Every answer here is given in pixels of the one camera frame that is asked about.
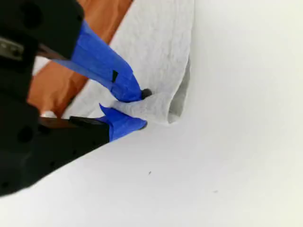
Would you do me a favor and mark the grey shirt with rust sleeves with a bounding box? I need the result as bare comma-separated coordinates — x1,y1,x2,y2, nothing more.
27,0,196,127

